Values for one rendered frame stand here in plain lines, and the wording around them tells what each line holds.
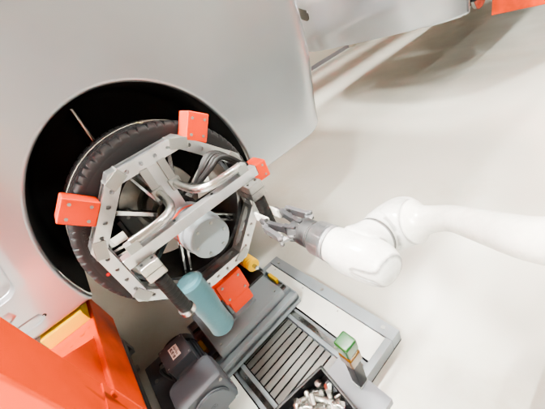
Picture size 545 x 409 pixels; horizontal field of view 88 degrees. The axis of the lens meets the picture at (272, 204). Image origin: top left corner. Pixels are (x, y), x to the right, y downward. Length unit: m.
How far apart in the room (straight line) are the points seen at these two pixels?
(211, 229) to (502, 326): 1.23
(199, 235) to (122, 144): 0.36
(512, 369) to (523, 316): 0.24
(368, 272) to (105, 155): 0.77
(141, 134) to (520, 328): 1.57
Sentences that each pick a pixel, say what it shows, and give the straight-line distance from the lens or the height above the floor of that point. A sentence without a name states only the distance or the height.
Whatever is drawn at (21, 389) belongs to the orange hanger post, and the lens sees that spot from 0.70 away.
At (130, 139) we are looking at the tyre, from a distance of 0.97.
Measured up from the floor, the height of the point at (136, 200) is 0.92.
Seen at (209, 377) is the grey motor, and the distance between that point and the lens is 1.16.
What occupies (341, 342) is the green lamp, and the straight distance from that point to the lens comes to 0.75.
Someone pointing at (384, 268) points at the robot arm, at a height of 0.86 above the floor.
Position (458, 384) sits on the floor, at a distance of 1.43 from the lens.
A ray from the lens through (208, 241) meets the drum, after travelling 0.87.
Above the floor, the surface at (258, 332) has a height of 0.17.
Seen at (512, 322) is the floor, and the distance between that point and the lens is 1.58.
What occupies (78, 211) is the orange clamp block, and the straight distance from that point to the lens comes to 0.90.
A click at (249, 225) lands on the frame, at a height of 0.69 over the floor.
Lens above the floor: 1.32
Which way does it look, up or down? 32 degrees down
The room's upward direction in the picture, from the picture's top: 24 degrees counter-clockwise
